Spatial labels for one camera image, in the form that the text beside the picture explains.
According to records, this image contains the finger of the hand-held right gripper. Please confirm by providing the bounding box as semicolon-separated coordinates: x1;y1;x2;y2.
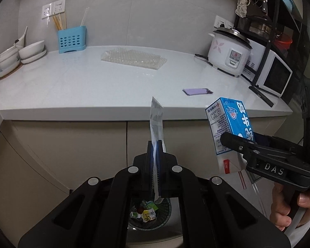
254;133;304;148
219;132;264;159

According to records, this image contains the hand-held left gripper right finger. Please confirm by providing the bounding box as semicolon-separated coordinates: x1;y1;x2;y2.
157;139;291;248

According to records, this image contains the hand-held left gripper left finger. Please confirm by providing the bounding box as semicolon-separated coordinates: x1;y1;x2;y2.
18;139;155;248

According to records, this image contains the blue milk carton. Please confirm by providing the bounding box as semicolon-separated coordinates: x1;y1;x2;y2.
205;97;256;175

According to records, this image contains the clear plastic bag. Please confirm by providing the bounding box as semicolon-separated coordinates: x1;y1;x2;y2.
149;96;167;204

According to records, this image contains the dark mesh wastebasket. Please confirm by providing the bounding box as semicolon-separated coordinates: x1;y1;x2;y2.
128;196;172;230

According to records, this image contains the yellow snack wrapper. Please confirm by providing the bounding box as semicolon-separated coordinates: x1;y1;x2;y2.
142;209;157;223

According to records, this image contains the person's right hand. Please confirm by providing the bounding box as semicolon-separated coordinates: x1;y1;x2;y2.
270;185;310;231

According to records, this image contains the black flat bar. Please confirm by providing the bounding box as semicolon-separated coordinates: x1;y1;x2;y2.
249;85;274;107

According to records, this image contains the white microwave oven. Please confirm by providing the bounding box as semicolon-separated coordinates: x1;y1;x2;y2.
241;43;293;98

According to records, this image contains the purple flat box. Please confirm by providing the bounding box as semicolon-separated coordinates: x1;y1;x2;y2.
182;88;213;96

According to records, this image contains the beige base cabinet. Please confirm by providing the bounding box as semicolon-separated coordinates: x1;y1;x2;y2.
0;119;295;248

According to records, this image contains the white flowered rice cooker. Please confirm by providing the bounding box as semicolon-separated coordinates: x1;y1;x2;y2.
207;27;253;78

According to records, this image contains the red basin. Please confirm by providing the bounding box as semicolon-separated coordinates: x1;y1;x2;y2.
276;32;293;49

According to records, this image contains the bubble wrap sheet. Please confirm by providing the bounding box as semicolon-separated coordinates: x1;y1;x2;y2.
101;49;168;70

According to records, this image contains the steel pot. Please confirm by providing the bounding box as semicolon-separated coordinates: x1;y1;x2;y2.
248;21;272;35

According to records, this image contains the black metal kitchen rack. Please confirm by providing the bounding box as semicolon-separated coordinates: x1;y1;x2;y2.
234;0;310;104

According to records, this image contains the hanging white net cloth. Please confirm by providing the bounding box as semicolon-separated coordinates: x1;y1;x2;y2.
235;0;252;17

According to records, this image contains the blue perforated utensil holder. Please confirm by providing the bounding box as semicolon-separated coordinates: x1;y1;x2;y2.
57;26;87;54

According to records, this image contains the white plate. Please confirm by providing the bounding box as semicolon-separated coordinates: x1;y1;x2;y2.
21;50;47;64

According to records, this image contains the clear plastic straw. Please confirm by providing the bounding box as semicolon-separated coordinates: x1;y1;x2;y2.
81;7;90;27

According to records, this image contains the large white bowl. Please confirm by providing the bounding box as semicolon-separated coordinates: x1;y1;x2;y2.
18;41;45;60

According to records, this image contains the bundle of wooden chopsticks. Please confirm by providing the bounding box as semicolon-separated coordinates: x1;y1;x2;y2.
52;13;68;31

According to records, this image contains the wooden tray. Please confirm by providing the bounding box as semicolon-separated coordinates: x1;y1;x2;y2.
0;63;23;79

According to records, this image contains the stack of white bowls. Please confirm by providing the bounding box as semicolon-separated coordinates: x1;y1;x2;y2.
0;45;22;70

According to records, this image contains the white ceramic spoon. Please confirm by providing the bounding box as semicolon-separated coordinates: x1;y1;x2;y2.
14;26;28;48

